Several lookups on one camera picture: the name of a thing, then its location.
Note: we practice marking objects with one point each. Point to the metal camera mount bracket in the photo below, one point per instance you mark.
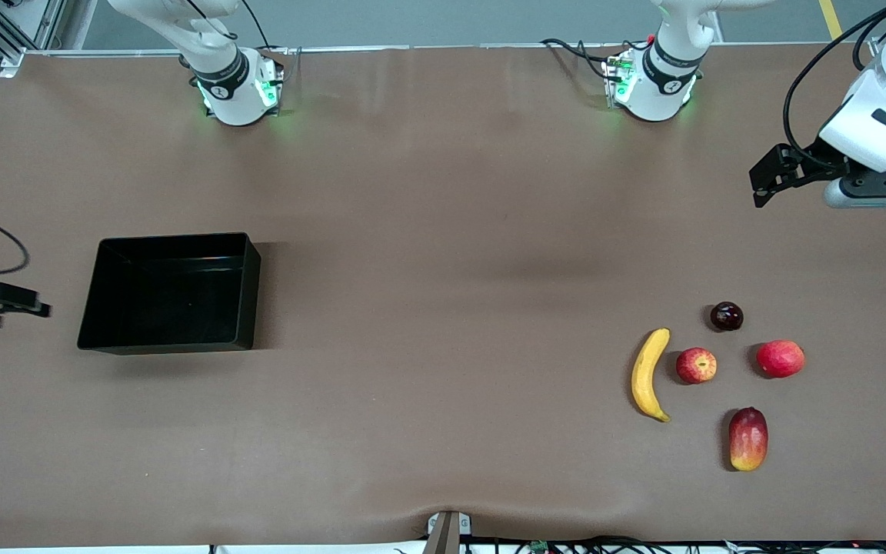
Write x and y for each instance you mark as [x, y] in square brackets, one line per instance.
[443, 535]

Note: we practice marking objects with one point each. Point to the black plastic tray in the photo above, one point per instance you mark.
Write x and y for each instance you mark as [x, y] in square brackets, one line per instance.
[174, 308]

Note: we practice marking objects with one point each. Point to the yellow banana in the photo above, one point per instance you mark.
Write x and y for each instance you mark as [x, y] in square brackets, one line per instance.
[641, 381]

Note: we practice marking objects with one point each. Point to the red yellow mango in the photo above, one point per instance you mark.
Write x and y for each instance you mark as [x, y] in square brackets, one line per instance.
[748, 440]

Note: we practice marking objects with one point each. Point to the aluminium frame profile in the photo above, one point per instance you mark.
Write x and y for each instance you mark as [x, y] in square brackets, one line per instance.
[47, 23]

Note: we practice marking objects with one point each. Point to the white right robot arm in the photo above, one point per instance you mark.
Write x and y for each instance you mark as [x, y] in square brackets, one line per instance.
[235, 100]

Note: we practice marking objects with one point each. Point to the red round apple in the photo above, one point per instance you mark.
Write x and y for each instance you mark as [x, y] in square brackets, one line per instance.
[781, 359]

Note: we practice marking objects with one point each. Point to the dark purple plum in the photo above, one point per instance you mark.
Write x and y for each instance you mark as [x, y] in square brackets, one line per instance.
[726, 317]

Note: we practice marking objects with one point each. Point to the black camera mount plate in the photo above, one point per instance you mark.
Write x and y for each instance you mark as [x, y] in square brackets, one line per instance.
[885, 182]

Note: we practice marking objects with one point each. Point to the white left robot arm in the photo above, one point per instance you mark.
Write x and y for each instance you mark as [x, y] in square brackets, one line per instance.
[654, 96]

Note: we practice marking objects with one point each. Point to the small red yellow apple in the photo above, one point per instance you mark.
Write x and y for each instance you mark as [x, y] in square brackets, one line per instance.
[696, 365]

